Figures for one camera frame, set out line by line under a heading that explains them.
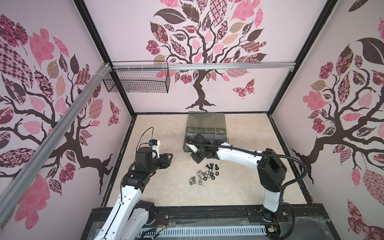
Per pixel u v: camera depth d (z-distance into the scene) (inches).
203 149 26.1
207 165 35.4
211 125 47.3
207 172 34.5
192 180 33.5
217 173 34.5
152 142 26.5
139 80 48.0
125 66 35.2
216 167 35.4
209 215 29.8
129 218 18.7
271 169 18.6
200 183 32.8
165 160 26.3
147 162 22.9
